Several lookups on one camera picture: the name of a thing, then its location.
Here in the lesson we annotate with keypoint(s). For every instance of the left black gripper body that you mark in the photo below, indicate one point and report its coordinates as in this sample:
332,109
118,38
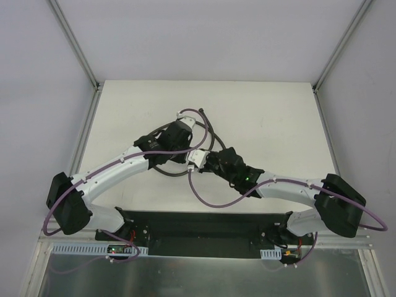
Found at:
182,133

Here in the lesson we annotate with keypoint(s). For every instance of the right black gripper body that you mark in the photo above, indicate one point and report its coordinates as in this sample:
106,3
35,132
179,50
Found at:
210,159

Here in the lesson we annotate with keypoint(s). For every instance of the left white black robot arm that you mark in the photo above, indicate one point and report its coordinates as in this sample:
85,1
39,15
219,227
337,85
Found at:
71,198

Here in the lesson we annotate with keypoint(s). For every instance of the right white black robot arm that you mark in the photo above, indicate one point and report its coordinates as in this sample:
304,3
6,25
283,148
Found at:
333,204

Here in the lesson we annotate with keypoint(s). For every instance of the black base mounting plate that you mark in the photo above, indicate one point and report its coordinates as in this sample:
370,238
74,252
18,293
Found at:
224,235

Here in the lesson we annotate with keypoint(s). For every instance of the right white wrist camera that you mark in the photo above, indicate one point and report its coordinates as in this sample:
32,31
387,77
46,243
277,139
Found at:
196,159

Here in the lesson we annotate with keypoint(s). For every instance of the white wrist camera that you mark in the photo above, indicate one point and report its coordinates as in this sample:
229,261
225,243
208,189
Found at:
196,159
188,121

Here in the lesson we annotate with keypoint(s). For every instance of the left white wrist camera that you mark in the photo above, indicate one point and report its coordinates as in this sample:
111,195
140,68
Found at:
188,121

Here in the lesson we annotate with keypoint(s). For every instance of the right white cable duct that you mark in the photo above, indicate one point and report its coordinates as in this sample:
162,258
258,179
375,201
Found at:
271,254

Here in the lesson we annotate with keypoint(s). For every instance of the white cable duct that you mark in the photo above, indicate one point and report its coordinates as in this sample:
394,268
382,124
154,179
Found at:
271,254
92,249

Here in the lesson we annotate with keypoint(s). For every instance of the right aluminium frame post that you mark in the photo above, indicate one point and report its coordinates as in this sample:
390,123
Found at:
356,20

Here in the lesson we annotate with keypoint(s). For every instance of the aluminium frame post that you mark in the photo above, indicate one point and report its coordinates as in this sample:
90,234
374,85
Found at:
356,20
67,30

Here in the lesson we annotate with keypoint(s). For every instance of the left aluminium frame post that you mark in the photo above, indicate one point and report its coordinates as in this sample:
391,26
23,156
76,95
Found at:
67,30

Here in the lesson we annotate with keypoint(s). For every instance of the left white cable duct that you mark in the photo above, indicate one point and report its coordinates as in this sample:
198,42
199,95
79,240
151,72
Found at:
92,249

